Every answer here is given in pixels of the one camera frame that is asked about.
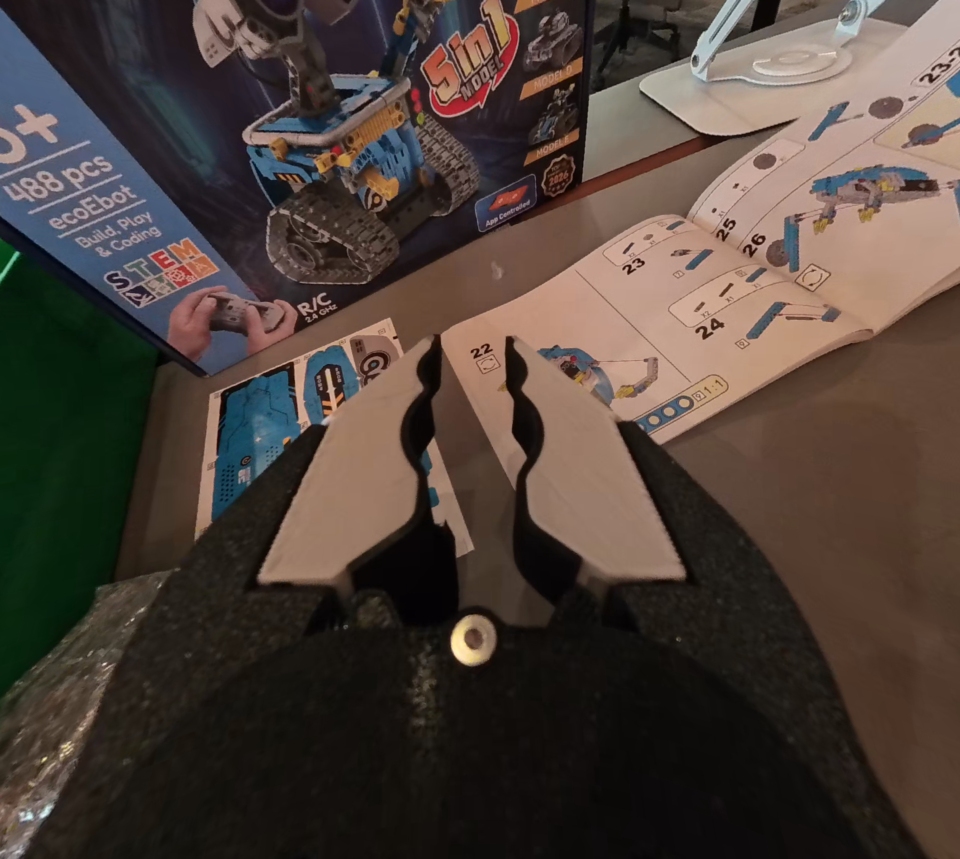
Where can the blue sticker sheet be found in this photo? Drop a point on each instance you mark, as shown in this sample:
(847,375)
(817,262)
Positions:
(247,439)

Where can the blue toy robot kit box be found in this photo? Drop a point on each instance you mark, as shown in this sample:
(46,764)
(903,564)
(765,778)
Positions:
(150,11)

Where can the large bubble wrap bag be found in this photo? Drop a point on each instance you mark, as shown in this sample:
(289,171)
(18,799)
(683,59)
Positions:
(45,724)

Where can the open instruction booklet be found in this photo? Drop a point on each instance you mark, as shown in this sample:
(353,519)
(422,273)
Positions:
(750,251)

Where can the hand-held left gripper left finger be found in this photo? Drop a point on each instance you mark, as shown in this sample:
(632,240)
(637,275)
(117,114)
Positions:
(352,491)

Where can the green plastic bin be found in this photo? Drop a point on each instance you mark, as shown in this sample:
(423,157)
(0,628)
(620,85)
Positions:
(60,461)

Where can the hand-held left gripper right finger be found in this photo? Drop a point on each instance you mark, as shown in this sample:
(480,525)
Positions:
(592,491)

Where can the white desk lamp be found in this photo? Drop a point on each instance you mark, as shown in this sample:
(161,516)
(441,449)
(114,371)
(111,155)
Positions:
(750,94)

